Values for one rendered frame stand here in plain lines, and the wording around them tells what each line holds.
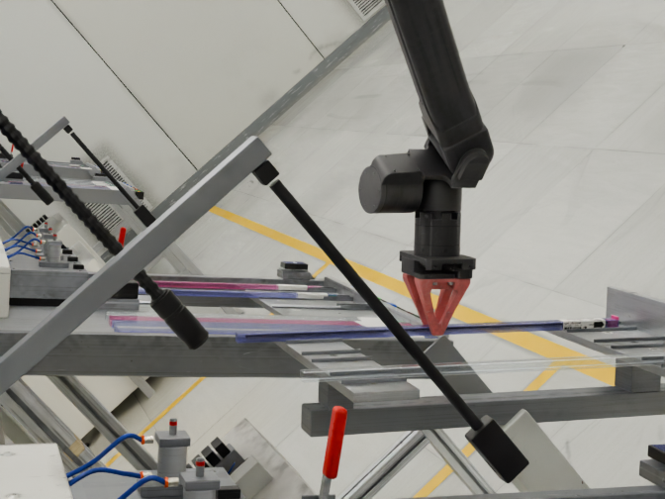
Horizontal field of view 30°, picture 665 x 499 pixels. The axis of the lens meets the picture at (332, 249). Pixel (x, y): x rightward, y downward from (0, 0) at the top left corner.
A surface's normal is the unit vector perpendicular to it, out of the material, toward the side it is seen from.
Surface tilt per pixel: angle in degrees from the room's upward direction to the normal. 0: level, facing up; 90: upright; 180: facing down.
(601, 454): 0
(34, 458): 43
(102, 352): 90
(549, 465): 90
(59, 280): 90
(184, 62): 90
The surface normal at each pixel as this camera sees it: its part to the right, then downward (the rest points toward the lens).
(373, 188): -0.89, 0.03
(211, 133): 0.29, 0.11
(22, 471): 0.04, -0.99
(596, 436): -0.62, -0.74
